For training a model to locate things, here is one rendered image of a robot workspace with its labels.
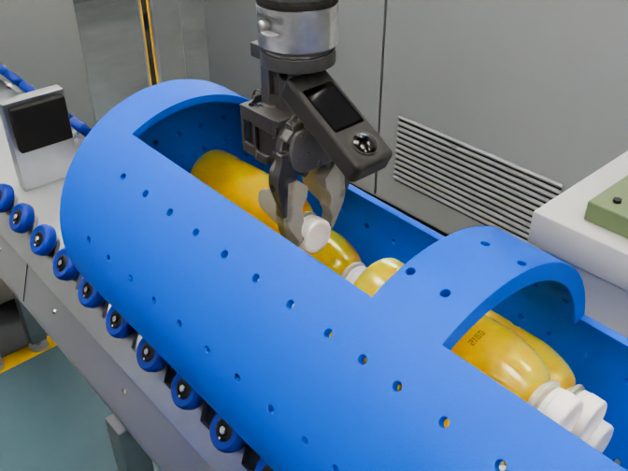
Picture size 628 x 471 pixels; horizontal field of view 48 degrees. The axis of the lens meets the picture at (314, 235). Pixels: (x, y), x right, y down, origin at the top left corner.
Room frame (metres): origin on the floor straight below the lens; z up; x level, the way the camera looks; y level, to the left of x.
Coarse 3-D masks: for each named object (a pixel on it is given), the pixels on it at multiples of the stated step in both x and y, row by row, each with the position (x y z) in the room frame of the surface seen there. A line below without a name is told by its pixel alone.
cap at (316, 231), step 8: (312, 216) 0.64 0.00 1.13; (304, 224) 0.62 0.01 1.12; (312, 224) 0.62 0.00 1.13; (320, 224) 0.62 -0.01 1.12; (328, 224) 0.63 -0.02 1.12; (304, 232) 0.62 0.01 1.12; (312, 232) 0.62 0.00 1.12; (320, 232) 0.62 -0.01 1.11; (328, 232) 0.63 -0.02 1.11; (304, 240) 0.61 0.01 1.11; (312, 240) 0.62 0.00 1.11; (320, 240) 0.62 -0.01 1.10; (304, 248) 0.61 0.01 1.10; (312, 248) 0.62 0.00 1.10; (320, 248) 0.62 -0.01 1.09
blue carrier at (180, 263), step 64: (128, 128) 0.66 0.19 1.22; (192, 128) 0.75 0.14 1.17; (64, 192) 0.65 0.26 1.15; (128, 192) 0.58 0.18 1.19; (192, 192) 0.55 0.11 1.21; (128, 256) 0.54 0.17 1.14; (192, 256) 0.49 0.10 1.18; (256, 256) 0.46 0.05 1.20; (384, 256) 0.65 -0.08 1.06; (448, 256) 0.42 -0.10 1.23; (512, 256) 0.42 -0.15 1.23; (128, 320) 0.55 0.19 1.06; (192, 320) 0.46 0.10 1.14; (256, 320) 0.42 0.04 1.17; (320, 320) 0.39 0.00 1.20; (384, 320) 0.37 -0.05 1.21; (448, 320) 0.36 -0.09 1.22; (512, 320) 0.52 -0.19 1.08; (576, 320) 0.47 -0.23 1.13; (192, 384) 0.46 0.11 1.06; (256, 384) 0.39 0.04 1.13; (320, 384) 0.35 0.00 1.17; (384, 384) 0.33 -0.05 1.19; (448, 384) 0.32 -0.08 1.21; (576, 384) 0.46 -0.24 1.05; (256, 448) 0.39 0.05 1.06; (320, 448) 0.33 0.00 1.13; (384, 448) 0.30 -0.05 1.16; (448, 448) 0.28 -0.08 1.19; (512, 448) 0.27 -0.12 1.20; (576, 448) 0.26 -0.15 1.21
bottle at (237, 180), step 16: (208, 160) 0.74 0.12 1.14; (224, 160) 0.74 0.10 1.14; (240, 160) 0.74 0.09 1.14; (208, 176) 0.72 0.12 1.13; (224, 176) 0.71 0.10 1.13; (240, 176) 0.70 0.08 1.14; (256, 176) 0.70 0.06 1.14; (224, 192) 0.69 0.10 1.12; (240, 192) 0.68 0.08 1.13; (256, 192) 0.67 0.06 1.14; (256, 208) 0.65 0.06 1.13; (304, 208) 0.65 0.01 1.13; (272, 224) 0.63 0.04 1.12
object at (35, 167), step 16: (16, 96) 1.05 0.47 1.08; (32, 96) 1.05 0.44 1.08; (48, 96) 1.06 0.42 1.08; (0, 112) 1.03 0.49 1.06; (16, 112) 1.01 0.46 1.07; (32, 112) 1.03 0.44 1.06; (48, 112) 1.04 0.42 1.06; (64, 112) 1.06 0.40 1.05; (16, 128) 1.01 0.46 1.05; (32, 128) 1.02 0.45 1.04; (48, 128) 1.04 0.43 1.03; (64, 128) 1.06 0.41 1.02; (16, 144) 1.02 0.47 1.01; (32, 144) 1.02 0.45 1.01; (48, 144) 1.03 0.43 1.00; (64, 144) 1.07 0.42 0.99; (16, 160) 1.02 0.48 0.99; (32, 160) 1.03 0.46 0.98; (48, 160) 1.05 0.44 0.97; (64, 160) 1.06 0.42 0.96; (32, 176) 1.03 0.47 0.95; (48, 176) 1.04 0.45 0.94; (64, 176) 1.06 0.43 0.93
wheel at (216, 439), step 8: (216, 416) 0.50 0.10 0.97; (216, 424) 0.49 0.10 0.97; (224, 424) 0.49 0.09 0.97; (216, 432) 0.48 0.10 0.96; (224, 432) 0.48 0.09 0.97; (232, 432) 0.48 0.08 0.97; (216, 440) 0.48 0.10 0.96; (224, 440) 0.47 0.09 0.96; (232, 440) 0.47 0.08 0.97; (240, 440) 0.47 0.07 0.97; (216, 448) 0.47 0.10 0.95; (224, 448) 0.47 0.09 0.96; (232, 448) 0.46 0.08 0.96; (240, 448) 0.47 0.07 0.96
